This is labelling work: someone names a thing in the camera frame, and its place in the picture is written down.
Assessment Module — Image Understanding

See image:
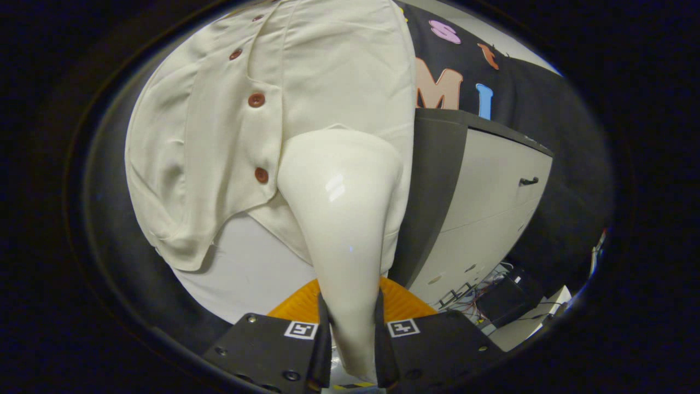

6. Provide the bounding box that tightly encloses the white garment steamer head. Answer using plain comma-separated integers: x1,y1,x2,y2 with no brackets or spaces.
277,130,404,382

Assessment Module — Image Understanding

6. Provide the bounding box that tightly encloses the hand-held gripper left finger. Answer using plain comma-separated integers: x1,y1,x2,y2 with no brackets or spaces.
202,278,333,394

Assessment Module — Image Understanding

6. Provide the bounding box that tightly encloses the cream button-up shirt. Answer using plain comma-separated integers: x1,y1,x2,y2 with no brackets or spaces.
125,0,416,273

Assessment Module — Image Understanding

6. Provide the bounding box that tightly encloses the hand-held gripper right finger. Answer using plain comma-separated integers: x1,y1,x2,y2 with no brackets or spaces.
375,276,506,394

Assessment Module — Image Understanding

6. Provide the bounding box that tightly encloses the black electronics box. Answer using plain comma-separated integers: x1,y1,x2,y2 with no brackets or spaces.
475,268,545,328

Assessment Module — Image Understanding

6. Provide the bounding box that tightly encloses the grey cabinet with dark top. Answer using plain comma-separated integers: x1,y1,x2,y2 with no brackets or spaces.
388,108,554,306

